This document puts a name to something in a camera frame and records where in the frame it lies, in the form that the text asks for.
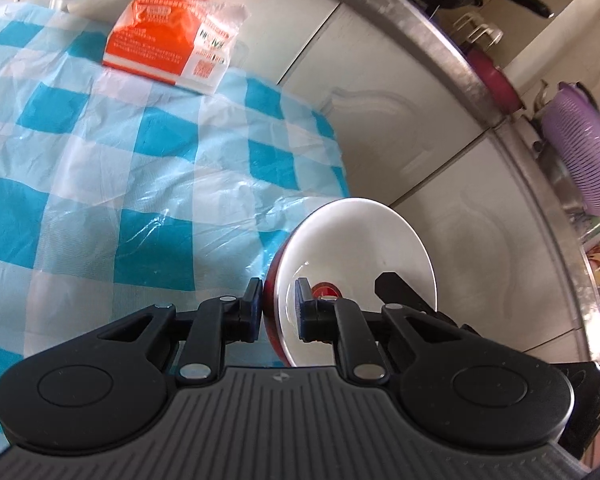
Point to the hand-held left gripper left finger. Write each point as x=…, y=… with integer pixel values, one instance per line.
x=252, y=310

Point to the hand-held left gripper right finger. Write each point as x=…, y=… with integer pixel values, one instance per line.
x=305, y=315

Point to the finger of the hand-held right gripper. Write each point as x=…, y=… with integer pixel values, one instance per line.
x=405, y=292

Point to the red and white bowl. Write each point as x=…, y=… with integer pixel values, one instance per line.
x=360, y=245

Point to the grey kitchen countertop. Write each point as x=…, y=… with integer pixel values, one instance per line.
x=565, y=240

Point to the blue checkered plastic tablecloth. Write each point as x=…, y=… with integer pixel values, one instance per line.
x=105, y=170

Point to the purple colander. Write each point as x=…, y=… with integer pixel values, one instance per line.
x=580, y=150

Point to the dark red pan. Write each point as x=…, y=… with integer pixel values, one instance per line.
x=495, y=80

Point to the small white rack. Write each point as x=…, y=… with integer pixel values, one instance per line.
x=480, y=30

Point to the orange and white package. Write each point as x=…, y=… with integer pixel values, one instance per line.
x=155, y=40

